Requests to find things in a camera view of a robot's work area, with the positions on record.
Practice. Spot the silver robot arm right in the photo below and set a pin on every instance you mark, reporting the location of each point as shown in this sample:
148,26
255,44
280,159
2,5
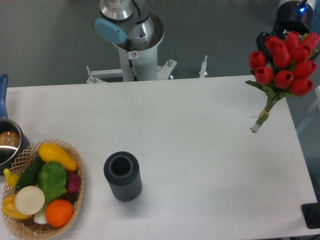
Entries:
290,15

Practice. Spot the red tulip bouquet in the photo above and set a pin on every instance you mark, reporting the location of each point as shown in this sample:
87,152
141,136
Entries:
283,68

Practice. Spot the white round onion half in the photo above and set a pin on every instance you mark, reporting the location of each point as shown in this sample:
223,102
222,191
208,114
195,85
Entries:
29,200

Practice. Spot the blue handled saucepan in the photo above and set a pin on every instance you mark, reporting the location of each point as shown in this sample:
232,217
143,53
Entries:
12,139

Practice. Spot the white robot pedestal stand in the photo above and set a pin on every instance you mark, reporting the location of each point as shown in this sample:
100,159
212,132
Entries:
135,66

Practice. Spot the white bracket with bolt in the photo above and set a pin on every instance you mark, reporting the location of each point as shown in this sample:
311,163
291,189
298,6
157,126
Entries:
203,70

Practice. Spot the green cucumber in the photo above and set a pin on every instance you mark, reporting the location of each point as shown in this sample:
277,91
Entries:
30,174

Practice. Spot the orange fruit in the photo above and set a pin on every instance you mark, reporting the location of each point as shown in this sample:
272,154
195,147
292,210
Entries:
59,212

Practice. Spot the black device at table edge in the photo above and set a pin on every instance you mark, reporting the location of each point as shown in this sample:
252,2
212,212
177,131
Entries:
311,214

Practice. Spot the yellow bell pepper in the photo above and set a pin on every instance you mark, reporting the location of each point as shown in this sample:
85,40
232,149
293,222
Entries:
9,208

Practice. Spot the purple red onion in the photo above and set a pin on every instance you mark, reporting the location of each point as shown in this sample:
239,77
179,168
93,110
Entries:
73,182

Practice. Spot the green lettuce leaf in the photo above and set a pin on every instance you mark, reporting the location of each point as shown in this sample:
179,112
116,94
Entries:
52,181

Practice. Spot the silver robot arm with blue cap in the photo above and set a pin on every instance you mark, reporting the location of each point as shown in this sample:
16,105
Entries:
129,24

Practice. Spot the dark grey ribbed vase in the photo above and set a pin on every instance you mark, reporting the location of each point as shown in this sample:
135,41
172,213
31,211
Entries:
122,172

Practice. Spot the yellow squash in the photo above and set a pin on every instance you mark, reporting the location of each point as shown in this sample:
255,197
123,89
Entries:
50,152

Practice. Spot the woven wicker basket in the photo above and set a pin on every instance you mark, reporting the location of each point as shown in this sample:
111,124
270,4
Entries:
27,229

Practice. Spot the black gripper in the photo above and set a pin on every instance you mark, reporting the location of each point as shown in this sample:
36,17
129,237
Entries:
291,16

